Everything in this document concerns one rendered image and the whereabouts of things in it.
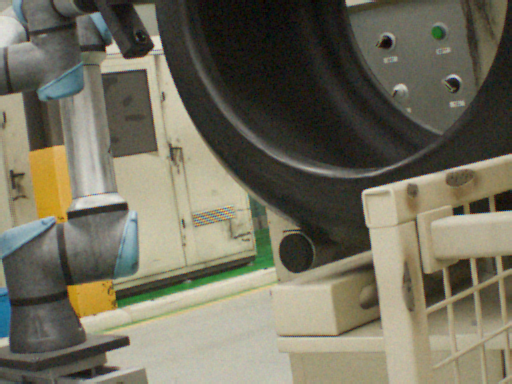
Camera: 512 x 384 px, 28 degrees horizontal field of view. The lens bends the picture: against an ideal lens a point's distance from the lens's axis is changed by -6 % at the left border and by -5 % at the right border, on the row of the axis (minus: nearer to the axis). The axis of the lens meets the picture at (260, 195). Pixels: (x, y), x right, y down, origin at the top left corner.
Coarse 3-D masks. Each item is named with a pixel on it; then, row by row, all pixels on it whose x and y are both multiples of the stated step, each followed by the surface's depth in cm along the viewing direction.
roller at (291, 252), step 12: (288, 240) 117; (300, 240) 117; (312, 240) 117; (324, 240) 118; (288, 252) 118; (300, 252) 117; (312, 252) 116; (324, 252) 118; (336, 252) 120; (348, 252) 122; (360, 252) 125; (288, 264) 118; (300, 264) 117; (312, 264) 117; (324, 264) 120
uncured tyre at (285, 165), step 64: (192, 0) 118; (256, 0) 138; (320, 0) 140; (192, 64) 117; (256, 64) 136; (320, 64) 141; (256, 128) 115; (320, 128) 137; (384, 128) 136; (448, 128) 97; (256, 192) 116; (320, 192) 109
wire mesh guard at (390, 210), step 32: (384, 192) 48; (416, 192) 49; (448, 192) 52; (480, 192) 54; (384, 224) 48; (384, 256) 49; (416, 256) 49; (384, 288) 49; (416, 288) 49; (448, 288) 53; (480, 288) 55; (384, 320) 49; (416, 320) 49; (448, 320) 53; (480, 320) 55; (416, 352) 48; (480, 352) 55
